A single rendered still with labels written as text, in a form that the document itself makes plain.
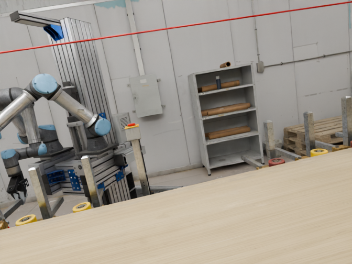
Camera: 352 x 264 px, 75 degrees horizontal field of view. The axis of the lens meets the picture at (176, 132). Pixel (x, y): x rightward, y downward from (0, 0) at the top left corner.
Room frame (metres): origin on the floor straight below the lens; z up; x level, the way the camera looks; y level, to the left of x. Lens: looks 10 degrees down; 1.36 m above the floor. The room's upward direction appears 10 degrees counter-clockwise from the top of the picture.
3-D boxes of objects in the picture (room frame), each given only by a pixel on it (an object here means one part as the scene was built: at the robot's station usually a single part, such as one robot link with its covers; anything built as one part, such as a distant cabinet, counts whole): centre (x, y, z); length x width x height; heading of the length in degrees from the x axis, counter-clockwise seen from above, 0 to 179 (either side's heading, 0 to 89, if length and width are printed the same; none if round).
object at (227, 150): (3.57, -0.80, 0.78); 0.90 x 0.45 x 1.55; 94
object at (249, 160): (1.34, -0.47, 0.81); 0.44 x 0.03 x 0.04; 7
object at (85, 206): (1.02, 0.50, 0.85); 0.08 x 0.08 x 0.11
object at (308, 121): (1.29, -0.77, 0.87); 0.04 x 0.04 x 0.48; 7
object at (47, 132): (1.90, 1.05, 1.21); 0.13 x 0.12 x 0.14; 104
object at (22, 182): (1.43, 1.06, 0.97); 0.09 x 0.08 x 0.12; 7
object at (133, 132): (1.17, 0.22, 1.18); 0.07 x 0.07 x 0.08; 7
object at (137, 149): (1.17, 0.21, 0.93); 0.05 x 0.05 x 0.45; 7
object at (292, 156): (1.37, -0.71, 0.81); 0.44 x 0.03 x 0.04; 7
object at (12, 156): (1.43, 1.06, 1.13); 0.09 x 0.08 x 0.11; 14
